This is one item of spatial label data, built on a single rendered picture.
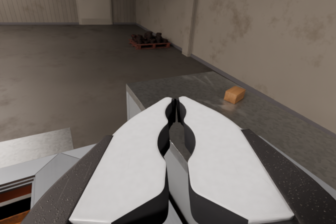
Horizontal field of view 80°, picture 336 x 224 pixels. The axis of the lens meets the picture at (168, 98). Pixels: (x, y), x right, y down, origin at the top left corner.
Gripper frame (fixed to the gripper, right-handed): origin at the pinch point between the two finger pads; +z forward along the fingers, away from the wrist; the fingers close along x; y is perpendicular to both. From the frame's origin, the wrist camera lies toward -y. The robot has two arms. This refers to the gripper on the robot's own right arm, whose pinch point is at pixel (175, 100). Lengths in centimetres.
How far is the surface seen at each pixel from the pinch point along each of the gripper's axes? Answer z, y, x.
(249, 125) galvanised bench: 57, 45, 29
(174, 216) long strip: 30, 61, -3
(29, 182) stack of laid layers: 41, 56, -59
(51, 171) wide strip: 45, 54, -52
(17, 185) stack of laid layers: 40, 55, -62
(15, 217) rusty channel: 34, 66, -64
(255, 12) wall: 347, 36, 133
